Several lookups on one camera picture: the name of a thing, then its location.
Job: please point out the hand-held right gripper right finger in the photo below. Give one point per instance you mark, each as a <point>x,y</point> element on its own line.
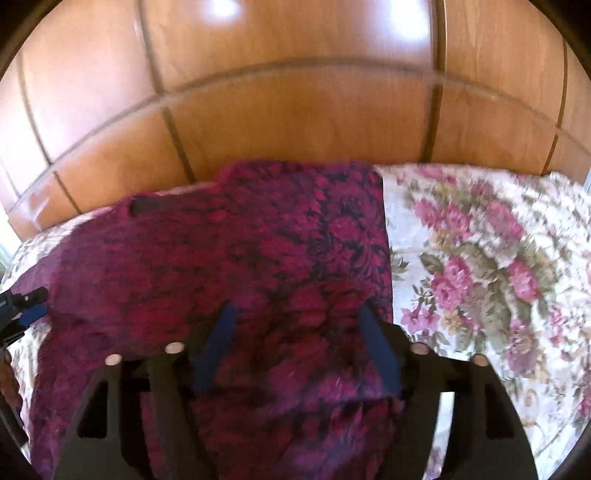
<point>378,346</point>

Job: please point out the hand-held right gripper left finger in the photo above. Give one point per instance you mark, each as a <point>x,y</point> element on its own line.
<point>217,346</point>

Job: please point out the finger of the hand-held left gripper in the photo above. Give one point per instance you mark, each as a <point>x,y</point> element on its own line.
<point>32,311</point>

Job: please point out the maroon floral knit garment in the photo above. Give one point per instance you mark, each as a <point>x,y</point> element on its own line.
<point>221,249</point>

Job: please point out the person's left hand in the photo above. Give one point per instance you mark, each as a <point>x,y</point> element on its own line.
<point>8,383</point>

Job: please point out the floral bedspread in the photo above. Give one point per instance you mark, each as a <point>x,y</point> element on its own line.
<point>480,258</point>

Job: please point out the wooden wardrobe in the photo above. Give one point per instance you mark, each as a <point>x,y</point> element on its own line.
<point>295,106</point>

